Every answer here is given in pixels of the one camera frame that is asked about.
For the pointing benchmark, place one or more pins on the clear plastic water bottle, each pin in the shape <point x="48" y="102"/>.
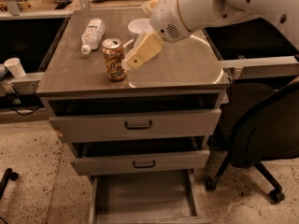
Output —
<point x="92" y="35"/>

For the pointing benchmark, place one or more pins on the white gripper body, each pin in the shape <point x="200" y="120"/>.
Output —
<point x="165" y="16"/>

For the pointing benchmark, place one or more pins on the orange soda can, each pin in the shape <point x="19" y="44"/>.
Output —
<point x="112" y="50"/>

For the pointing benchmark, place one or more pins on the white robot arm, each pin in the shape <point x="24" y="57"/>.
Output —
<point x="200" y="14"/>

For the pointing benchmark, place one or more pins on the middle grey drawer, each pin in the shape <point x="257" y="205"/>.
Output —
<point x="154" y="162"/>

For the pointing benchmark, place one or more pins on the bottom grey drawer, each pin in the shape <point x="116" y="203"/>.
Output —
<point x="166" y="197"/>

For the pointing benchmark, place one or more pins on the black power strip with cable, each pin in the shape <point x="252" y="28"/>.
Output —
<point x="22" y="104"/>

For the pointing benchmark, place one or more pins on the grey drawer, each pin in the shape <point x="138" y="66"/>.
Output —
<point x="166" y="197"/>
<point x="136" y="126"/>
<point x="154" y="162"/>

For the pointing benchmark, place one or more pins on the white ceramic bowl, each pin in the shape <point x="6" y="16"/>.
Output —
<point x="136" y="27"/>

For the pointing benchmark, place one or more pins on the black office chair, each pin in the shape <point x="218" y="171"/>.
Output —
<point x="268" y="131"/>

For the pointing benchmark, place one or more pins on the grey metal drawer cabinet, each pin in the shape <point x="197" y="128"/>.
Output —
<point x="184" y="76"/>

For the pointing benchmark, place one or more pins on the top grey drawer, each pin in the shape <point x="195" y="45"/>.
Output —
<point x="136" y="126"/>

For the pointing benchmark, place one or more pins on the black chair caster leg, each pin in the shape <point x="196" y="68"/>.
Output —
<point x="9" y="174"/>

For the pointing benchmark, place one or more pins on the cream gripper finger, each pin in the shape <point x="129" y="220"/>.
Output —
<point x="149" y="6"/>
<point x="146" y="46"/>

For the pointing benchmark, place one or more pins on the white paper cup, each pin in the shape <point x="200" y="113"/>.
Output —
<point x="14" y="66"/>

